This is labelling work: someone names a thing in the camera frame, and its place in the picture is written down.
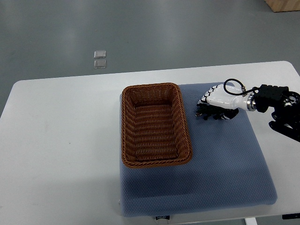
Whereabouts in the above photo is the dark toy crocodile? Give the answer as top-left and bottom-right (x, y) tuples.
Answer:
(195, 104), (225, 120)

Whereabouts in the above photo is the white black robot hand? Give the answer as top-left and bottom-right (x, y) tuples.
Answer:
(197, 84), (255, 120)

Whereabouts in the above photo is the black table control panel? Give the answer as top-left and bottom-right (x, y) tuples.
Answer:
(282, 213), (300, 220)

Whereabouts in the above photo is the upper metal floor plate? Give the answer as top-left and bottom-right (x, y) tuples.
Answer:
(94, 50), (106, 59)

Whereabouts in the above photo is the black cable loop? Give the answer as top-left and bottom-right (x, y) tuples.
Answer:
(223, 78), (258, 96)

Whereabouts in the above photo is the brown wicker basket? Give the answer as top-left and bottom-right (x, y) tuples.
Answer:
(120, 82), (193, 169)

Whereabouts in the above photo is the blue foam cushion mat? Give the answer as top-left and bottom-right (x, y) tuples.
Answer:
(120, 83), (277, 217)

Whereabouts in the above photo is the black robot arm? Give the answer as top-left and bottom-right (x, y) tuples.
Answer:
(253, 84), (300, 141)

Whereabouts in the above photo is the wooden box corner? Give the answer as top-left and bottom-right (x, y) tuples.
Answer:
(265, 0), (300, 13)

